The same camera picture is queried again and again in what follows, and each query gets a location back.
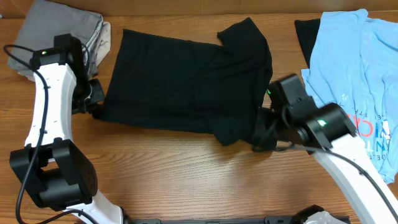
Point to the light blue t-shirt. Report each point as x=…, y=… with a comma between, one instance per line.
x=354, y=64

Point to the grey folded trousers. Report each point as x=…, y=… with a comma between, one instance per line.
x=46, y=20

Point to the black garment under blue shirt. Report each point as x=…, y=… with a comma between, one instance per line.
x=307, y=32

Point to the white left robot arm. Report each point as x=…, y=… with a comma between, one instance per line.
x=52, y=170

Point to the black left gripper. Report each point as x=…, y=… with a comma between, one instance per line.
x=99, y=96

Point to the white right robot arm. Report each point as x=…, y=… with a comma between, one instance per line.
x=294, y=122

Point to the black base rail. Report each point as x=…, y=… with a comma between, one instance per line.
x=311, y=214

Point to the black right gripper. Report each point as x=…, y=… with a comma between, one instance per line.
x=262, y=132

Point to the black t-shirt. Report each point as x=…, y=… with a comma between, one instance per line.
x=181, y=85

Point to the beige folded garment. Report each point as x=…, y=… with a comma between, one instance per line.
x=104, y=40

